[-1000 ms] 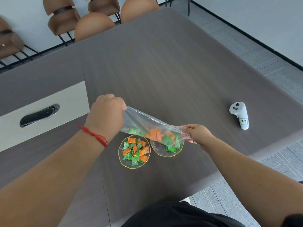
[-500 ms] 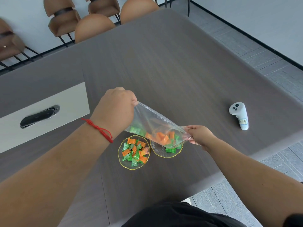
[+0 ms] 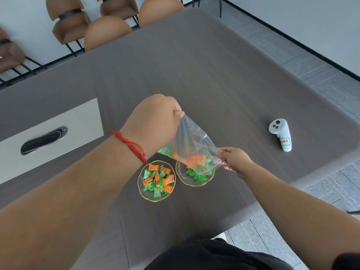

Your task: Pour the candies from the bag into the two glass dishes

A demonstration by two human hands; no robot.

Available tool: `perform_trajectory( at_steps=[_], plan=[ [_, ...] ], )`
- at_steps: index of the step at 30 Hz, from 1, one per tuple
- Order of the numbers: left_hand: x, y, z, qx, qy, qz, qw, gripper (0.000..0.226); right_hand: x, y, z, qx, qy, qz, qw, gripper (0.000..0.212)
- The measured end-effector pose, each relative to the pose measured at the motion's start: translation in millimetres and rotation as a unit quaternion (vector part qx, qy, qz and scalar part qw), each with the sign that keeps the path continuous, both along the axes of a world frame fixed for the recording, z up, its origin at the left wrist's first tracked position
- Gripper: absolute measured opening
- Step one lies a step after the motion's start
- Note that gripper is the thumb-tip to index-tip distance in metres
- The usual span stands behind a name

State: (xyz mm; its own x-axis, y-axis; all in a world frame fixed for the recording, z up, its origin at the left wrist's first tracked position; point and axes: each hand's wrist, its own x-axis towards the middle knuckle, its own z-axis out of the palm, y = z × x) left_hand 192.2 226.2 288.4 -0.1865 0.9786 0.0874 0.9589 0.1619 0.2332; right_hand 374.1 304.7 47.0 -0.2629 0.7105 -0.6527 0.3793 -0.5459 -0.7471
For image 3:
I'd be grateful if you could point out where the person's left forearm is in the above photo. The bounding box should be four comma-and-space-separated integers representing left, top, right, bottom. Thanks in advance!
0, 129, 148, 270

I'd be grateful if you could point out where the person's left hand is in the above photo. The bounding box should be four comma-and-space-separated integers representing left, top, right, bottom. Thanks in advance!
119, 94, 185, 161

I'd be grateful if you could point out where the gold-rimmed glass plate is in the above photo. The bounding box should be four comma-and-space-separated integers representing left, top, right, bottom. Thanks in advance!
175, 160, 216, 188
137, 160, 177, 202

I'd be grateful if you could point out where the clear plastic bag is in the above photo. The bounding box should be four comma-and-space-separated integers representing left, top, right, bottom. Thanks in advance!
157, 114, 227, 176

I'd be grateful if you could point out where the person's right hand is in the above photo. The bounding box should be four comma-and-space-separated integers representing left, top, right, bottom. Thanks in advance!
219, 147, 255, 180

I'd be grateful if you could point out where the person's right forearm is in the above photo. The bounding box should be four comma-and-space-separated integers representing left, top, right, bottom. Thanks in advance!
240, 165, 360, 270

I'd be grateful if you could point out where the black clothing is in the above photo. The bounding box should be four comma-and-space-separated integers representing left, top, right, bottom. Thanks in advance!
143, 237, 360, 270

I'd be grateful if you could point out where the red string bracelet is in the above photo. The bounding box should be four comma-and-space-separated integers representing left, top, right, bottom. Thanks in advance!
108, 129, 148, 165

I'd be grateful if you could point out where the black cable outlet cover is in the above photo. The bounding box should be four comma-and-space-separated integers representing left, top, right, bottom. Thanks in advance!
20, 126, 69, 156

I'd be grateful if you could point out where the white handheld controller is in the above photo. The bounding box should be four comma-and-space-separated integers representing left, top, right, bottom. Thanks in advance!
268, 118, 293, 153

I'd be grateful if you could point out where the dark wooden table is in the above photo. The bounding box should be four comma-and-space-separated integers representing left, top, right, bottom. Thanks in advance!
0, 7, 360, 270

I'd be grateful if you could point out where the brown chair with black legs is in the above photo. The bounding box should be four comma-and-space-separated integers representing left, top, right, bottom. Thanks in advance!
46, 0, 92, 57
180, 0, 223, 19
95, 0, 140, 27
0, 26, 44, 82

